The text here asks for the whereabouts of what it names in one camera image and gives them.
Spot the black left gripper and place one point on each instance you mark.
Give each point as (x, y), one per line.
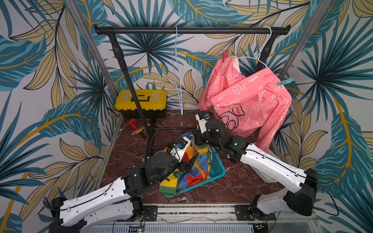
(188, 165)

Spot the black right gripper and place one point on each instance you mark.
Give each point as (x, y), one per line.
(199, 135)

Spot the rainbow striped jacket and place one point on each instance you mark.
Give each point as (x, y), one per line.
(177, 182)

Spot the pink hooded jacket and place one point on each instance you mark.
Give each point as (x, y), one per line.
(245, 104)

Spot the light blue wire hanger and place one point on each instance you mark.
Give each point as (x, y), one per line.
(176, 69)

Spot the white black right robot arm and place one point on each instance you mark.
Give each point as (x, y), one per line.
(300, 186)

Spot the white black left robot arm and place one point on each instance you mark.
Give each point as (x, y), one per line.
(120, 200)

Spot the teal plastic basket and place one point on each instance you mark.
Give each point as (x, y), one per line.
(217, 171)

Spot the yellow black toolbox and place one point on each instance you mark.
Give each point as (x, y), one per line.
(152, 102)

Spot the red clothespin on pink jacket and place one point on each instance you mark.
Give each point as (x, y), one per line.
(225, 55)

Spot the teal clothespin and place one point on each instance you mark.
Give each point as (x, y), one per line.
(285, 82)

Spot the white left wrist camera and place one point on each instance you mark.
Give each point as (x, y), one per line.
(178, 148)

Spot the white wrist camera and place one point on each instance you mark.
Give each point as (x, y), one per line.
(202, 120)
(178, 148)

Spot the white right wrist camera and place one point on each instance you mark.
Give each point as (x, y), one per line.
(202, 120)

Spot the yellow handled tool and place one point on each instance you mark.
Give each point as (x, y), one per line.
(138, 130)

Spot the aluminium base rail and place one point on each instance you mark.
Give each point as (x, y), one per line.
(193, 218)

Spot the red handled tool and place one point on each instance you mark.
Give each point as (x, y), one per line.
(133, 123)

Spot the white wire hanger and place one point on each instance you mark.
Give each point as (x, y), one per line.
(260, 50)

